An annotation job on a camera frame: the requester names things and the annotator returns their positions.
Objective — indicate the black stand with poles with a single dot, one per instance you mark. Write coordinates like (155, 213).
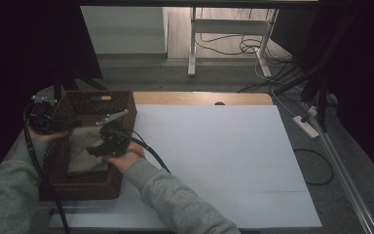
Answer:
(321, 81)

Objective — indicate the person's right hand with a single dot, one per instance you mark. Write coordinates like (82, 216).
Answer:
(126, 159)

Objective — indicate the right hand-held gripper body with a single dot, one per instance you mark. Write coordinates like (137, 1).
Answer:
(115, 139)

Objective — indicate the white table cover sheet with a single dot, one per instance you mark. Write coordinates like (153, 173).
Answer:
(240, 146)

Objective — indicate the brown woven basket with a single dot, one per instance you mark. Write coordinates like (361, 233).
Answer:
(87, 187)

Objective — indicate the white plug adapter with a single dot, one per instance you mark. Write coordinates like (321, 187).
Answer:
(313, 111)

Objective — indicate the long silver metal rail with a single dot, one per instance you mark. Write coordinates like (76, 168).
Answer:
(341, 175)

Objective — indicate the white power strip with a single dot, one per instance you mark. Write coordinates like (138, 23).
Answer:
(306, 127)

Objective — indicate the white desk frame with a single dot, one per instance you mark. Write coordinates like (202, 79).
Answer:
(230, 25)

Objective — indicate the person's left hand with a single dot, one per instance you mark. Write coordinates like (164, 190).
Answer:
(48, 136)

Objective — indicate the dark curtain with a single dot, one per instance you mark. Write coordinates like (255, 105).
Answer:
(26, 48)
(363, 81)

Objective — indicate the beige cloth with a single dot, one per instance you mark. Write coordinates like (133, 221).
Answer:
(84, 152)

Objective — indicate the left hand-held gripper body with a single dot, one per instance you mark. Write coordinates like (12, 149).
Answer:
(44, 113)

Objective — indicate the black stand with legs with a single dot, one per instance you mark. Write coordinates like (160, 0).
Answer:
(63, 84)

